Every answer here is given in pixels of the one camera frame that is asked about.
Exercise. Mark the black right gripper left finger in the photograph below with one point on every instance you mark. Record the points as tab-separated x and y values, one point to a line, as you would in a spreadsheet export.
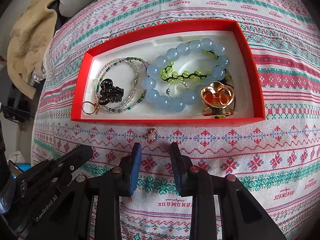
91	203

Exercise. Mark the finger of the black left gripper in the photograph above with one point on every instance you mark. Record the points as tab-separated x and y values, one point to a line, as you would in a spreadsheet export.
65	166

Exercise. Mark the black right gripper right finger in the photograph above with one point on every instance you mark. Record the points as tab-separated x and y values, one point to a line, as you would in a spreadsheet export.
242	217

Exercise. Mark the black hair claw clip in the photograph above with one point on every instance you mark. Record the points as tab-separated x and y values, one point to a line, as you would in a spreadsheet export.
110	93

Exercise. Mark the small gold stud earring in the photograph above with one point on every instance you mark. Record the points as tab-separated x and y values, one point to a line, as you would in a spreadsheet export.
151	135

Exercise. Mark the gold heart hair clip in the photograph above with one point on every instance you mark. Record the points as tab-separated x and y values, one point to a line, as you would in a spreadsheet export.
217	99

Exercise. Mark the red jewelry box white insert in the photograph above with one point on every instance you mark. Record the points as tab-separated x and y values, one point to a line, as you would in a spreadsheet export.
162	69

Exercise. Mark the patterned bedspread red green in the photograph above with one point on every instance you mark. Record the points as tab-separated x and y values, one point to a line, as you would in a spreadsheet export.
276	159

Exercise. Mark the beige fleece blanket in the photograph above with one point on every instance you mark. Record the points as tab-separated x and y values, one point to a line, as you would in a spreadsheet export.
29	39

